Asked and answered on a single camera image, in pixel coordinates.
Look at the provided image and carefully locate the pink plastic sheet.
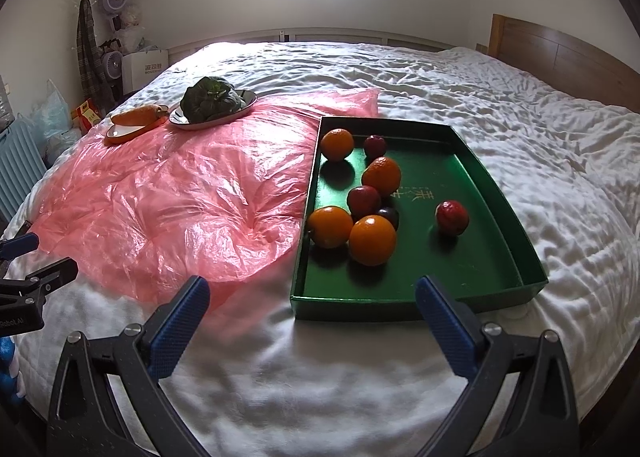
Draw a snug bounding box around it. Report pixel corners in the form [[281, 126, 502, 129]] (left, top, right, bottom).
[[30, 88, 381, 303]]

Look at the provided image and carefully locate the blue white cloth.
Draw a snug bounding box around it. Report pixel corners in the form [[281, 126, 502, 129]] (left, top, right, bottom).
[[0, 337, 23, 405]]

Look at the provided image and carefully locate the green tray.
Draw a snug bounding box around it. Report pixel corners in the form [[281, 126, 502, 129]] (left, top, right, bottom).
[[289, 116, 549, 323]]

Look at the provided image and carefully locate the grey box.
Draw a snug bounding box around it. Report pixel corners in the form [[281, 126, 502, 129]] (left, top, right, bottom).
[[0, 82, 16, 132]]

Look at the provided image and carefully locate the green leafy vegetable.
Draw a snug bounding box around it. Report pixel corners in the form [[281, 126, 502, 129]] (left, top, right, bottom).
[[180, 77, 246, 124]]

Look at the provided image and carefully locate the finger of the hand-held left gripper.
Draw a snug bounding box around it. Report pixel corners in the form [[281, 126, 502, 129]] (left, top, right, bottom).
[[0, 231, 40, 262], [0, 257, 78, 305]]

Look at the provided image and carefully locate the plaid cloth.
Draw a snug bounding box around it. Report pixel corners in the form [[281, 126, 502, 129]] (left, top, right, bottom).
[[76, 0, 113, 115]]

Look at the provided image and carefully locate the small white fan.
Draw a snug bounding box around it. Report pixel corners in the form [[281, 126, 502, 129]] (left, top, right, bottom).
[[102, 0, 132, 30]]

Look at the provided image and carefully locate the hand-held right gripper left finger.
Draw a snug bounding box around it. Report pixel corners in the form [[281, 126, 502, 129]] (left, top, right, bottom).
[[47, 276, 211, 457]]

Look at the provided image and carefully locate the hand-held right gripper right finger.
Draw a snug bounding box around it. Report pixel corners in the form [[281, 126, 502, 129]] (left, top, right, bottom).
[[414, 276, 581, 457]]

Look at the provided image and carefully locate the clear plastic bag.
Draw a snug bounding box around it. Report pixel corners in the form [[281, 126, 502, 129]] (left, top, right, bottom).
[[32, 79, 81, 158]]

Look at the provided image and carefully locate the wooden bed headboard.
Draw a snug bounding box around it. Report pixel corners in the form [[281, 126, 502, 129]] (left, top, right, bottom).
[[487, 13, 640, 112]]

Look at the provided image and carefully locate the orange oval plate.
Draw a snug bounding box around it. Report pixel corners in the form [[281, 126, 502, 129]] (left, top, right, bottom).
[[103, 107, 169, 146]]

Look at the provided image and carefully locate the orange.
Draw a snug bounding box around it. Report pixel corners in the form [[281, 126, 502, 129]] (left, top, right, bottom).
[[348, 215, 397, 267], [320, 128, 355, 162], [306, 206, 354, 249], [361, 156, 402, 198]]

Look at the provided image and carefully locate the red apple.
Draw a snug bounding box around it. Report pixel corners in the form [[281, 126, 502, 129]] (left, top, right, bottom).
[[435, 200, 470, 237], [347, 185, 382, 220]]

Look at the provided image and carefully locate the red box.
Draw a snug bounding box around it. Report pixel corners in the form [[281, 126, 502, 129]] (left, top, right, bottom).
[[71, 99, 101, 132]]

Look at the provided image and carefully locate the carrot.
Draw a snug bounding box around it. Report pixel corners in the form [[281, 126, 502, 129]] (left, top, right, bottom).
[[111, 106, 170, 126]]

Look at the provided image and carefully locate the white cardboard box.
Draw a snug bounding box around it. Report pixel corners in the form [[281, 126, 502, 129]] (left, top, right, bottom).
[[121, 49, 170, 95]]

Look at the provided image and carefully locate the metal oval plate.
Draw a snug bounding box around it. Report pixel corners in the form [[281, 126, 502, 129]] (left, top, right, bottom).
[[169, 89, 258, 131]]

